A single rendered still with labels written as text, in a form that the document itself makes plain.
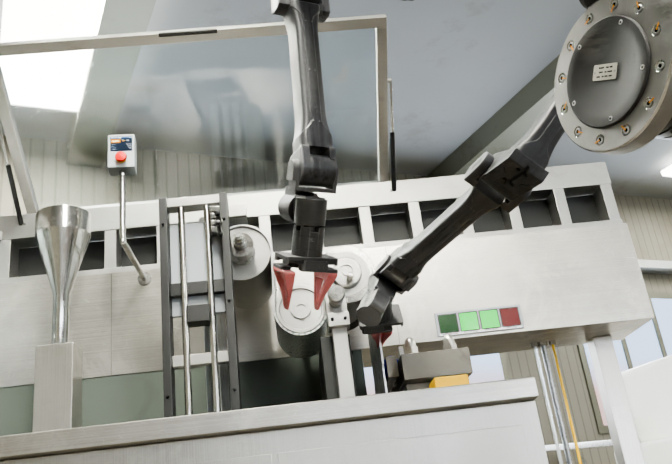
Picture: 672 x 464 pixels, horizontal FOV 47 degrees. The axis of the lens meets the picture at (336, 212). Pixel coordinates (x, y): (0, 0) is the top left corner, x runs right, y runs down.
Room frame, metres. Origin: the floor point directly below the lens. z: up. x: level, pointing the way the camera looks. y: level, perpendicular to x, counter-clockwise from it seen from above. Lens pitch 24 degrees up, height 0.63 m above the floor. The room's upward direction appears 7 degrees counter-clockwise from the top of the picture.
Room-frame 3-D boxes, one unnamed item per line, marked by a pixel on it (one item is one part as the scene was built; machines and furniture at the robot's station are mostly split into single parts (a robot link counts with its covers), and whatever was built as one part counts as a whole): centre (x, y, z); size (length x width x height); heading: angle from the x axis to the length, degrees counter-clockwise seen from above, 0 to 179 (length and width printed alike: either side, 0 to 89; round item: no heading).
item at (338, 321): (1.76, 0.03, 1.05); 0.06 x 0.05 x 0.31; 5
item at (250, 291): (1.92, 0.26, 1.34); 0.25 x 0.14 x 0.14; 5
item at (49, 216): (1.85, 0.72, 1.50); 0.14 x 0.14 x 0.06
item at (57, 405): (1.85, 0.72, 1.19); 0.14 x 0.14 x 0.57
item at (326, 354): (1.97, 0.05, 1.00); 0.33 x 0.07 x 0.20; 5
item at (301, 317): (1.92, 0.12, 1.18); 0.26 x 0.12 x 0.12; 5
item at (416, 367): (1.98, -0.17, 1.00); 0.40 x 0.16 x 0.06; 5
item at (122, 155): (1.79, 0.55, 1.66); 0.07 x 0.07 x 0.10; 11
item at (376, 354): (1.93, -0.06, 1.11); 0.23 x 0.01 x 0.18; 5
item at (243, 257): (1.76, 0.24, 1.34); 0.06 x 0.06 x 0.06; 5
